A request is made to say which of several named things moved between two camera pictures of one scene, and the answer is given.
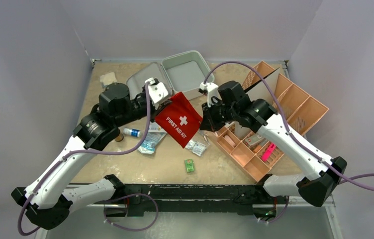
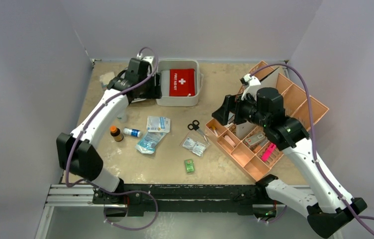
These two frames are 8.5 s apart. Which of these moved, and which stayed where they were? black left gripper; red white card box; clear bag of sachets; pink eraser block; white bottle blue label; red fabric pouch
Moved: black left gripper; red fabric pouch
Stayed: clear bag of sachets; pink eraser block; red white card box; white bottle blue label
